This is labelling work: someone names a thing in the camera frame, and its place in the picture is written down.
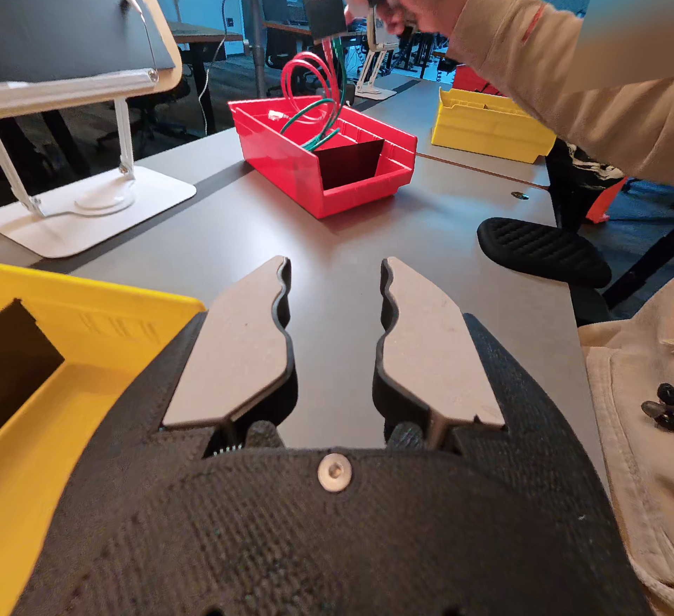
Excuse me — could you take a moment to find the black ethernet adapter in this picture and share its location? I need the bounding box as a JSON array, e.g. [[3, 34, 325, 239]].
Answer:
[[302, 0, 348, 44]]

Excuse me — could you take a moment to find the yellow plastic bin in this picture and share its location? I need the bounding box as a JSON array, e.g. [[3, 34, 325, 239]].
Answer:
[[431, 87, 558, 165], [0, 263, 207, 616]]

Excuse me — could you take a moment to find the grey light stand pole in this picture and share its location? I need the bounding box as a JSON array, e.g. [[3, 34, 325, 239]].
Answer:
[[246, 0, 268, 98]]

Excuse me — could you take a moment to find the green ethernet cable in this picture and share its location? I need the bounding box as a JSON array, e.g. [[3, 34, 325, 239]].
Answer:
[[267, 37, 349, 153]]

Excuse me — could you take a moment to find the white board stand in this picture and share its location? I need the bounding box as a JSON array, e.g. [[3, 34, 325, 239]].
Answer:
[[0, 0, 197, 259]]

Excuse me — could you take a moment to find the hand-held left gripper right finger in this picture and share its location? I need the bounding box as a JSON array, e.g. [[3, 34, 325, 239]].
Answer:
[[374, 256, 506, 430]]

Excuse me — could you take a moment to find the person's right forearm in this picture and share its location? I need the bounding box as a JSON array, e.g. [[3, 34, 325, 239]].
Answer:
[[452, 0, 674, 186]]

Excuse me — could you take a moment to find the wooden easel sign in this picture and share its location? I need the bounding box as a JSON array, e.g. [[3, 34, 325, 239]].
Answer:
[[355, 8, 402, 99]]

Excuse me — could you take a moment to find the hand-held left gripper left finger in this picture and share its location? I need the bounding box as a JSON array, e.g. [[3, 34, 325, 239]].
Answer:
[[162, 255, 299, 430]]

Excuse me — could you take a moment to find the red ethernet cable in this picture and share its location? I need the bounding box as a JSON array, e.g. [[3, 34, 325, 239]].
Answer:
[[280, 37, 343, 125]]

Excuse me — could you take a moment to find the wooden desk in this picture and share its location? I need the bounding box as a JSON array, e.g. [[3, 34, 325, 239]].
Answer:
[[168, 21, 244, 135]]

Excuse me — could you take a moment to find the black chair armrest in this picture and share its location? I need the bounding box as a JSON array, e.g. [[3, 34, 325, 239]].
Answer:
[[476, 217, 613, 289]]

